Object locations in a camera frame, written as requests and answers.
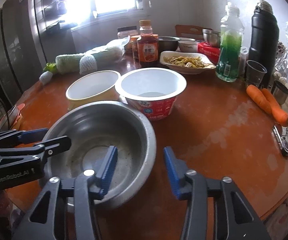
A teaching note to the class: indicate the fruit in white foam net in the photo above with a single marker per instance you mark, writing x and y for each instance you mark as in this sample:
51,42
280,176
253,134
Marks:
87,64
45,77

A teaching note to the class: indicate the white plate with food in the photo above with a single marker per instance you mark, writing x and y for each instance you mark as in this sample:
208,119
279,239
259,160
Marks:
183,63

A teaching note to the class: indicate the white ceramic bowl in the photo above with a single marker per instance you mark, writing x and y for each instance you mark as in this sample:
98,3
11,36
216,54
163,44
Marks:
187,46

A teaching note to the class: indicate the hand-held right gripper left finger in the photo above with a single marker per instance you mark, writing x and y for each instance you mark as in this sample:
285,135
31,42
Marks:
109,165

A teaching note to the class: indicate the green liquid plastic bottle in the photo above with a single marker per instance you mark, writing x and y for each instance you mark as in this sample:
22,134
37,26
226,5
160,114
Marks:
228,55

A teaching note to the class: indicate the steel cup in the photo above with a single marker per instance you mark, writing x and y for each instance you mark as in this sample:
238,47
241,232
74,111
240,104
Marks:
211,37

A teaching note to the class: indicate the red instant noodle bowl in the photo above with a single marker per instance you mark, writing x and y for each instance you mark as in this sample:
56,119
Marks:
153,82

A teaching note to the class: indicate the black wall shelf rack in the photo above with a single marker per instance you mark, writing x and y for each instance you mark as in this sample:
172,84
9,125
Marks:
54,10

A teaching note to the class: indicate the small steel mug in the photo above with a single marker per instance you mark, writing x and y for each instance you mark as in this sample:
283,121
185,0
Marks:
281,92

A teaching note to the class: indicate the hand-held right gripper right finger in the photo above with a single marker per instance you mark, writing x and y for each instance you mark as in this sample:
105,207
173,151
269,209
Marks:
171,172

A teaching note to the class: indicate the red sauce jar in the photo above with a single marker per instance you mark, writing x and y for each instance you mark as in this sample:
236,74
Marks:
134,47

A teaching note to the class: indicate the orange-capped amber bottle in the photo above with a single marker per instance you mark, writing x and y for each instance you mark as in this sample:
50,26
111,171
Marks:
147,50

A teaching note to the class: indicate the carrot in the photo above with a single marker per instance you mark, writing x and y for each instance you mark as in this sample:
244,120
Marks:
257,95
276,110

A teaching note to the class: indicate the napa cabbage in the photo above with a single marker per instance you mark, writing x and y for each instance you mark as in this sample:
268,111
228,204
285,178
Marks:
69,63

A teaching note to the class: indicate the large steel bowl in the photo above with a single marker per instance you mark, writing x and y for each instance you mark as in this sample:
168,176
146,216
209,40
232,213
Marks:
134,135

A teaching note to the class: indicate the clear plastic cup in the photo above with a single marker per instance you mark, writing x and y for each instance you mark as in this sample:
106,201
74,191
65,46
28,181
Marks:
255,73

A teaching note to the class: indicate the yellow bowl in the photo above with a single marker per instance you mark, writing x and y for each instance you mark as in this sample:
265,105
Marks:
91,87

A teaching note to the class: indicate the wooden chair back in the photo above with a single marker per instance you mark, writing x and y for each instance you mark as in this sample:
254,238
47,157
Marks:
188,31

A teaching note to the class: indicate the red tissue box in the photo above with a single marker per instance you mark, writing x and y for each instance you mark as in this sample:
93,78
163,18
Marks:
207,51

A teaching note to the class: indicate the dark refrigerator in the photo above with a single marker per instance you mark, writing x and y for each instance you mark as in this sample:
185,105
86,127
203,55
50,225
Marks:
16,42

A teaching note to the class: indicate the small steel bowl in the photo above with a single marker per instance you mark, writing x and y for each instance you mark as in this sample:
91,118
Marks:
168,43

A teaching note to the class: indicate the small glass cup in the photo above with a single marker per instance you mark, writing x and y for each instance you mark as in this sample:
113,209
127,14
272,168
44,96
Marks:
140,5

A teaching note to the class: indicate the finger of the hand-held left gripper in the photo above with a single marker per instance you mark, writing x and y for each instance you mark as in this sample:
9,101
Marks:
31,135
59,145

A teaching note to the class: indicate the dark-lidded clear jar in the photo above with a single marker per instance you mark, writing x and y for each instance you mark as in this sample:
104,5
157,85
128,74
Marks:
126,33

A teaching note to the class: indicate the black thermos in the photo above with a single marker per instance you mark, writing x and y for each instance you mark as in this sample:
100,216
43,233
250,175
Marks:
262,42

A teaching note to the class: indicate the green lettuce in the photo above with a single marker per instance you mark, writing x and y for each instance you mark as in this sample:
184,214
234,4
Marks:
50,67

